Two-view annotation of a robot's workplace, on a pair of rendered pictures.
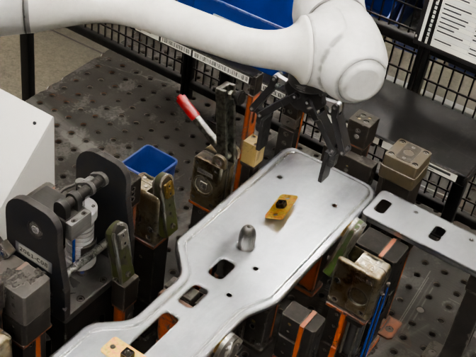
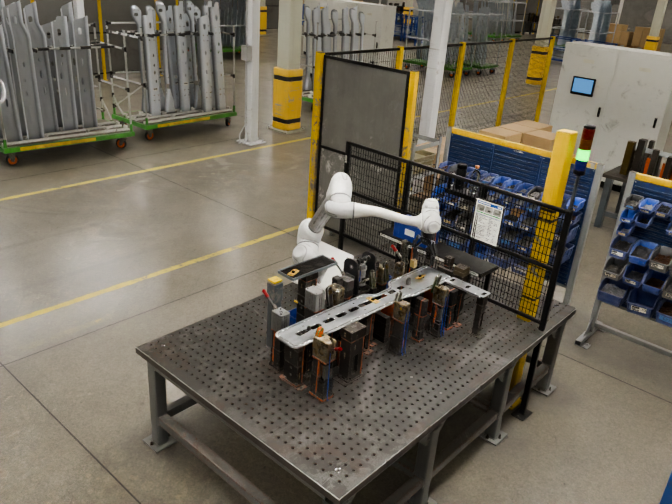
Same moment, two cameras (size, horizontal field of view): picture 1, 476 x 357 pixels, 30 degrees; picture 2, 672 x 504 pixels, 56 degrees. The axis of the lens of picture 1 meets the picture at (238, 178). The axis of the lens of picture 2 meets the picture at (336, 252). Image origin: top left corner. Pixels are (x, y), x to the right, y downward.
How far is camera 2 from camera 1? 254 cm
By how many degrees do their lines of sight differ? 19
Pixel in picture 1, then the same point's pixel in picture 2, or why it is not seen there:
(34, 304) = (349, 285)
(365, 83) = (434, 227)
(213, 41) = (398, 218)
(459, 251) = (473, 290)
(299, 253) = (423, 287)
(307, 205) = (428, 278)
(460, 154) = (480, 269)
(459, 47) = (482, 238)
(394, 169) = (457, 270)
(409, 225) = (459, 284)
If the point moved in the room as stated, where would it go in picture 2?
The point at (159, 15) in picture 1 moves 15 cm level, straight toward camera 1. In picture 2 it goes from (385, 213) to (383, 222)
